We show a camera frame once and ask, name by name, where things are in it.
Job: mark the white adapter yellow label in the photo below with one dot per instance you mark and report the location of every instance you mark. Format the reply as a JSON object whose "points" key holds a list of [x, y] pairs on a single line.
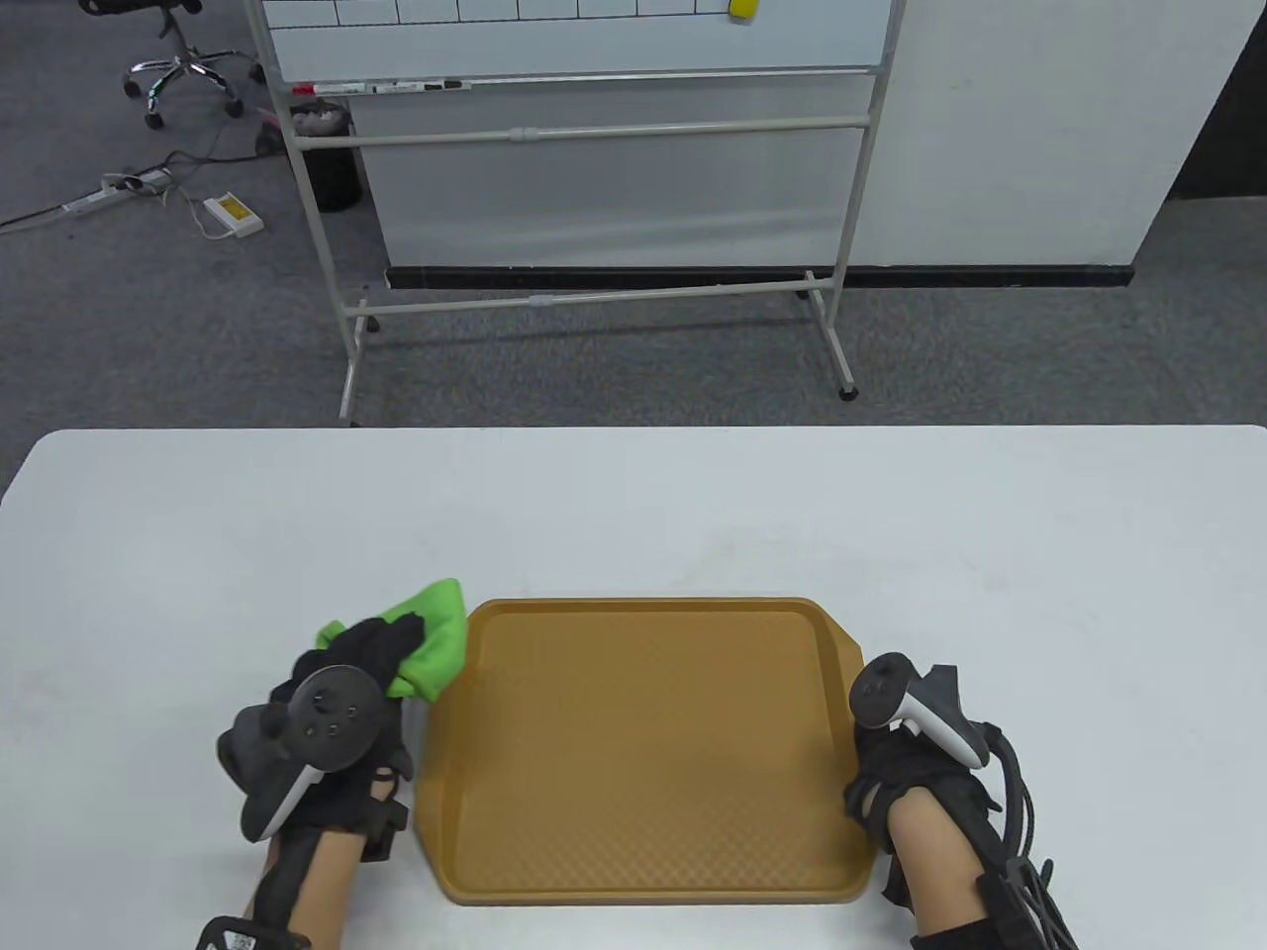
{"points": [[235, 214]]}

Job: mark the person's right forearm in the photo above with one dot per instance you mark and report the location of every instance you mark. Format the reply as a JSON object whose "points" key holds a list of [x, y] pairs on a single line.
{"points": [[940, 861]]}

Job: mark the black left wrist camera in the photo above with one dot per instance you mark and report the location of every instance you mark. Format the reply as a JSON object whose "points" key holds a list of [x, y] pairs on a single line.
{"points": [[243, 937]]}

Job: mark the brown plastic food tray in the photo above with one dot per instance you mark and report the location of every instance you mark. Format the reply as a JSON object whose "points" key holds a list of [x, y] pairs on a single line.
{"points": [[643, 752]]}

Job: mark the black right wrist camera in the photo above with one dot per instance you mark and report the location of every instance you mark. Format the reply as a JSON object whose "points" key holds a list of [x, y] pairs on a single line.
{"points": [[1029, 910]]}

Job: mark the black white right hand controller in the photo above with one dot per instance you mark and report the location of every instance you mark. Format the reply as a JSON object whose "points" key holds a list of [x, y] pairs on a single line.
{"points": [[879, 690]]}

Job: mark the white power strip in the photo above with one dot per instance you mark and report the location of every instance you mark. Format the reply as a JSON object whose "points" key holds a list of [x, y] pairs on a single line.
{"points": [[99, 198]]}

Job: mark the black white hand controller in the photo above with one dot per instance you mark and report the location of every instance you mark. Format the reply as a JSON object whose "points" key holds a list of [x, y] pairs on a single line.
{"points": [[332, 717], [879, 690]]}

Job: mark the green square towel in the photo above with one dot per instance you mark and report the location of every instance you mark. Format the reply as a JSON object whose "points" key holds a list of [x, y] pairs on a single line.
{"points": [[440, 643]]}

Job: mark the white rolling whiteboard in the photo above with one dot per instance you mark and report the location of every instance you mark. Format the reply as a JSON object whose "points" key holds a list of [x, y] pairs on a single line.
{"points": [[594, 40]]}

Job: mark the person's left hand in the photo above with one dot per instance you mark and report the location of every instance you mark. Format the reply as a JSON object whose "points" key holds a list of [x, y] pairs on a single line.
{"points": [[371, 643]]}

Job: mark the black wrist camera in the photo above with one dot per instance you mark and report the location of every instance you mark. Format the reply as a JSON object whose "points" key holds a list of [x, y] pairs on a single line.
{"points": [[1029, 910], [243, 937]]}

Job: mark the black office chair chrome base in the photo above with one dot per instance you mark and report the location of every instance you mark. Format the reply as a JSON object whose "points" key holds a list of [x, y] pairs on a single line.
{"points": [[183, 64]]}

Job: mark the yellow whiteboard magnet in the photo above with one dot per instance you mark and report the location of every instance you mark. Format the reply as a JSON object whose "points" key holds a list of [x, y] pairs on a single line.
{"points": [[743, 8]]}

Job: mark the black trash bin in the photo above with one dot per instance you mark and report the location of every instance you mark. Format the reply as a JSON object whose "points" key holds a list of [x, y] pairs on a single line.
{"points": [[337, 173]]}

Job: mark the person's right hand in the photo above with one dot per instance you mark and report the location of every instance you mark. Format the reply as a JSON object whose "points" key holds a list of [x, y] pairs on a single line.
{"points": [[911, 767]]}

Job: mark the black white left hand controller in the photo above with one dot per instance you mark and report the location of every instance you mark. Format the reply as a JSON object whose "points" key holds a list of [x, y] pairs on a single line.
{"points": [[332, 717]]}

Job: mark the red whiteboard marker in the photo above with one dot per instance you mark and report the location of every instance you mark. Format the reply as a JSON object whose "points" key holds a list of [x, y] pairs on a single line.
{"points": [[327, 89]]}

